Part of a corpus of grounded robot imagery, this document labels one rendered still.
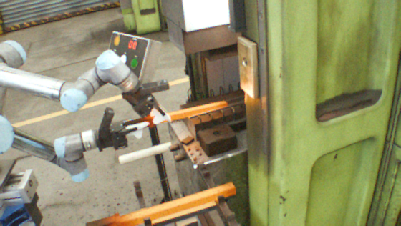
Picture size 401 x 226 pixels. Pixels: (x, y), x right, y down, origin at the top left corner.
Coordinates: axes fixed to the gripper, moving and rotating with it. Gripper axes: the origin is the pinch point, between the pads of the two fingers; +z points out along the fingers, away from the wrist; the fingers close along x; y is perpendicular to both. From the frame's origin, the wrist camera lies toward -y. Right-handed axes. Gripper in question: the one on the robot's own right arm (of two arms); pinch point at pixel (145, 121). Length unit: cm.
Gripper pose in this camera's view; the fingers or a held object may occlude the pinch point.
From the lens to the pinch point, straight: 134.7
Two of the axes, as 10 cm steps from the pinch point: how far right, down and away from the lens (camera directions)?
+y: 0.9, 8.8, 4.7
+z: 9.3, -2.4, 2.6
